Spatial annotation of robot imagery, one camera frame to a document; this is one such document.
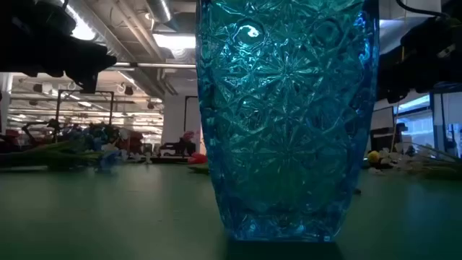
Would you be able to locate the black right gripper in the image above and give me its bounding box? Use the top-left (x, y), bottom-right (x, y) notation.
top-left (376, 15), bottom-right (462, 104)

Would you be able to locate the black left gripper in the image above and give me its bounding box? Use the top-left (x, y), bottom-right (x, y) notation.
top-left (0, 0), bottom-right (118, 95)

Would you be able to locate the blue flower bunch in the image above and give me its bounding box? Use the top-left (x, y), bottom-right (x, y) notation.
top-left (0, 122), bottom-right (127, 171)

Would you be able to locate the red tulip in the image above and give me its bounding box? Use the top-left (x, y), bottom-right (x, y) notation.
top-left (186, 151), bottom-right (210, 175)

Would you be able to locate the blue cut-glass vase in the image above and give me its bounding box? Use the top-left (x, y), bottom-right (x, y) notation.
top-left (196, 0), bottom-right (380, 243)

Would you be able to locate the background robot station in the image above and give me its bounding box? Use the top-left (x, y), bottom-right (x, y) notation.
top-left (158, 130), bottom-right (198, 158)

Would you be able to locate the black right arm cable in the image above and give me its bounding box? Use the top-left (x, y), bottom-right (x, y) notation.
top-left (395, 0), bottom-right (452, 19)

